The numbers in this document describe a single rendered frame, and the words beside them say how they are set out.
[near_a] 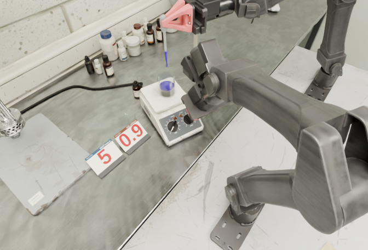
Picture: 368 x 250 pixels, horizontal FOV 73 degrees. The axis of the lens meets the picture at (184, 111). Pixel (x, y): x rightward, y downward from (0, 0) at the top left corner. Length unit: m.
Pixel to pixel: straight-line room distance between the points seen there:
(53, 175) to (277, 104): 0.63
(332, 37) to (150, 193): 0.70
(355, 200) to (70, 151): 0.70
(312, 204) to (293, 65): 0.85
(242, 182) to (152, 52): 0.75
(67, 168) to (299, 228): 0.63
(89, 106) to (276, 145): 0.63
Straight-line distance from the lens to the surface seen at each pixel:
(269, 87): 0.38
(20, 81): 1.03
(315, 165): 0.30
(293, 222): 0.72
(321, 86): 1.04
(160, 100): 0.77
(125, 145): 0.77
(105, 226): 0.69
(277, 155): 0.80
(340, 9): 0.85
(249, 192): 0.52
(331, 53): 0.94
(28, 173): 0.83
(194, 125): 0.77
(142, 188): 0.71
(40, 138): 0.89
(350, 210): 0.33
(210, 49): 0.52
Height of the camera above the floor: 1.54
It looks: 48 degrees down
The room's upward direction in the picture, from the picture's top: straight up
